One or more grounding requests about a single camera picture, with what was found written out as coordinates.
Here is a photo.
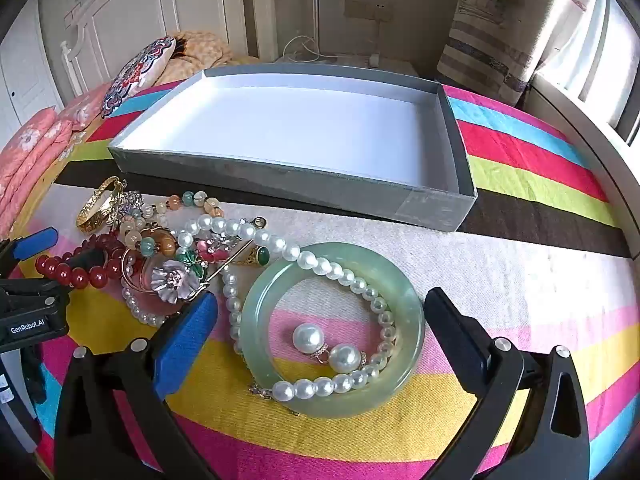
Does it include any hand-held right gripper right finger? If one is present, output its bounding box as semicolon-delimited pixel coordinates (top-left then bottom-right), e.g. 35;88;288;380
422;286;592;480

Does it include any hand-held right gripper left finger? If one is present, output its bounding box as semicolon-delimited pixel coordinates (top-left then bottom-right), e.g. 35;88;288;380
54;290;221;480

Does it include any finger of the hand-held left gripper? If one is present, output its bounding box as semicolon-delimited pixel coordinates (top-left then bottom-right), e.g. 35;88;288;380
0;226;59;264
0;249;109;312

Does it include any pale green jade bangle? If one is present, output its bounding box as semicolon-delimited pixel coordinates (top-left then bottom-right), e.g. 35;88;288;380
239;242;426;417

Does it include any dark red bead bracelet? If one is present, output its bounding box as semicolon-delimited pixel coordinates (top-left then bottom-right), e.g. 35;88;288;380
34;232;132;289

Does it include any gold bangle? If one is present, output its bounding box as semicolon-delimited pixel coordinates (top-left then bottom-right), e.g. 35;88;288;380
75;176;126;234

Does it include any flower stick brooch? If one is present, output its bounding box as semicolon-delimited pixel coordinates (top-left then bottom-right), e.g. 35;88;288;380
150;216;269;307

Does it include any white pearl necklace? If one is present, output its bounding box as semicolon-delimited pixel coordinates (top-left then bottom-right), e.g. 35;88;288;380
121;214;398;403

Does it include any white shallow tray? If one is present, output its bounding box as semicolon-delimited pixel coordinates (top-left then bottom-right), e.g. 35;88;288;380
107;63;478;233

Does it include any silver flower brooch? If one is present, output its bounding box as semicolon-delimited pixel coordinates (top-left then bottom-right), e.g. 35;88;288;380
120;250;201;317

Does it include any rainbow striped cloth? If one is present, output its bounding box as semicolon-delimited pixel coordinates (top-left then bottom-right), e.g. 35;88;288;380
0;80;640;480

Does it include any pink floral quilt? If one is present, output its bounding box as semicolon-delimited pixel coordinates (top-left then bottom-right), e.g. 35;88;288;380
0;82;114;231

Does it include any silver rhinestone brooch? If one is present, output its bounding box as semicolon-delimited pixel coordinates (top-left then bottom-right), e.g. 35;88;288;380
107;180;147;227

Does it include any double pearl earring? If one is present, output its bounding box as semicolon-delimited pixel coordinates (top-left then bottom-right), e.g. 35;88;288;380
291;322;368;376

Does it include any white wardrobe door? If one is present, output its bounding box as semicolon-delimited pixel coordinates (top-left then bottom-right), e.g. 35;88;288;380
0;10;64;142

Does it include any embroidered round pillow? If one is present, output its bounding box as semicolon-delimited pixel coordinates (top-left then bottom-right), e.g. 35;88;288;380
100;36;177;119

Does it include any peach blanket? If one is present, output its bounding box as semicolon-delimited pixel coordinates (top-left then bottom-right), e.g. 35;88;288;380
160;30;262;86

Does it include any white wooden headboard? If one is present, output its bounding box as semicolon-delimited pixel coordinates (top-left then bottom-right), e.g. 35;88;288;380
37;0;251;97

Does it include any white nightstand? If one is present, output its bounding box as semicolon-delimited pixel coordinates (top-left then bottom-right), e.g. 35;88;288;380
272;52;419;79

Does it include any window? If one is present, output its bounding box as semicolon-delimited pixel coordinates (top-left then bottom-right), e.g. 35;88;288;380
595;0;640;148

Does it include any printed striped curtain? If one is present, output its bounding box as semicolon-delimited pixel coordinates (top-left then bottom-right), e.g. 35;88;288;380
437;0;597;109

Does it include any white sheer curtain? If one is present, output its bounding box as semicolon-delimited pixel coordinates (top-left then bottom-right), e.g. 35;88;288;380
537;0;631;131

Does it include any green gem gold ring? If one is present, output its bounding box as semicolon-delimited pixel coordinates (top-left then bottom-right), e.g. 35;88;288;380
235;244;272;269

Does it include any multicolour bead bracelet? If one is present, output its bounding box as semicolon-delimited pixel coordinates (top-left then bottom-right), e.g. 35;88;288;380
120;190;226;261

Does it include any white cable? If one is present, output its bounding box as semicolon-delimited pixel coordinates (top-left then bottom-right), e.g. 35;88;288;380
282;35;342;64

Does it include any wall socket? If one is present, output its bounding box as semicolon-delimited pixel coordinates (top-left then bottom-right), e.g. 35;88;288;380
342;0;394;24

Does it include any white cable duct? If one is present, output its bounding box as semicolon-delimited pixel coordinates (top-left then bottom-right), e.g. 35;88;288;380
312;0;324;58

